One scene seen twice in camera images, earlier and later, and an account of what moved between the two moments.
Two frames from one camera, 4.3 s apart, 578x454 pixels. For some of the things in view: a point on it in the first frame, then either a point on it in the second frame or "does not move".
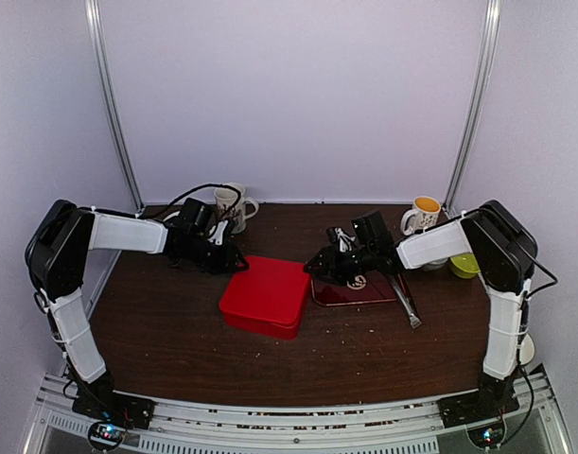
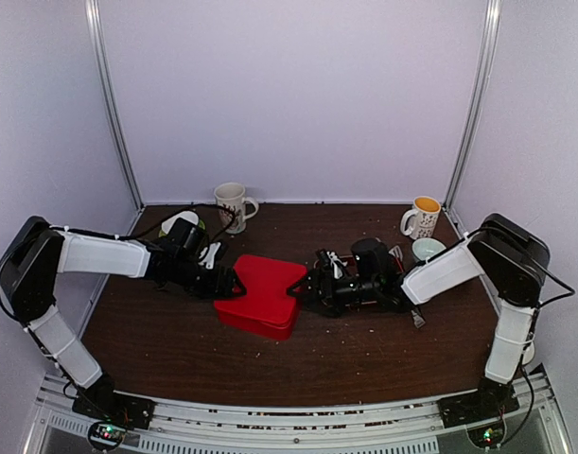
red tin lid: x=271 y=289 does not move
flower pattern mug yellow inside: x=425 y=214 does not move
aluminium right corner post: x=490 y=38 does not move
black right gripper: x=331 y=264 -> x=324 y=278
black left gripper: x=228 y=263 -> x=216 y=290
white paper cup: x=527 y=350 does not move
